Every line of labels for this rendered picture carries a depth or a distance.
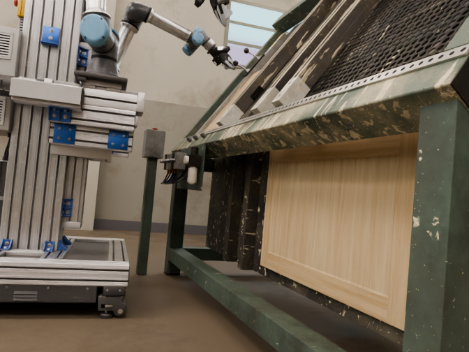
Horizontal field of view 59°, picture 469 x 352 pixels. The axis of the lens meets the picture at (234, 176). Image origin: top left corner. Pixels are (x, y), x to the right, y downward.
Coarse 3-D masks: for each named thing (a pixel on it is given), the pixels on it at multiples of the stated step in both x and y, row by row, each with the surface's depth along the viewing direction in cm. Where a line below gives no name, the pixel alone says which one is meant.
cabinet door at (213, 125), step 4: (256, 72) 263; (252, 76) 264; (248, 80) 263; (244, 84) 266; (248, 84) 256; (244, 88) 256; (240, 92) 257; (236, 96) 258; (232, 100) 258; (228, 104) 257; (224, 108) 258; (220, 112) 259; (216, 116) 260; (220, 116) 252; (216, 120) 251; (212, 124) 252; (216, 124) 241; (208, 128) 252; (212, 128) 243
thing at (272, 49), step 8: (280, 40) 277; (272, 48) 275; (264, 56) 272; (264, 64) 272; (240, 88) 266; (232, 96) 264; (224, 104) 262; (216, 112) 260; (208, 120) 259; (200, 128) 260
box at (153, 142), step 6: (144, 132) 270; (150, 132) 262; (156, 132) 264; (162, 132) 265; (144, 138) 267; (150, 138) 262; (156, 138) 264; (162, 138) 265; (144, 144) 265; (150, 144) 262; (156, 144) 264; (162, 144) 265; (144, 150) 263; (150, 150) 262; (156, 150) 264; (162, 150) 265; (144, 156) 263; (150, 156) 262; (156, 156) 264; (162, 156) 265
